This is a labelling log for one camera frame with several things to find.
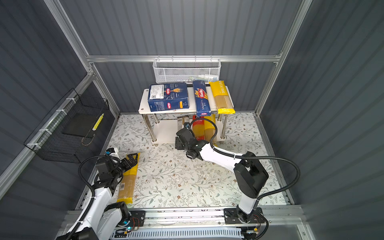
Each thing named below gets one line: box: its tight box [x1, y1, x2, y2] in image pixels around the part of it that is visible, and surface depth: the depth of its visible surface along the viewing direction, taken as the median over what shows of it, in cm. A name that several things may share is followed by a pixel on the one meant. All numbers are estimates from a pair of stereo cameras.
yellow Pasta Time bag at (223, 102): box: [209, 80, 236, 114], surface depth 79 cm
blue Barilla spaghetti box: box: [192, 80, 212, 117], surface depth 76 cm
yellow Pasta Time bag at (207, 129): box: [200, 114, 217, 147], surface depth 101 cm
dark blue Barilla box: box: [148, 82, 189, 112], surface depth 74 cm
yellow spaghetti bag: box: [117, 153, 140, 204], surface depth 83 cm
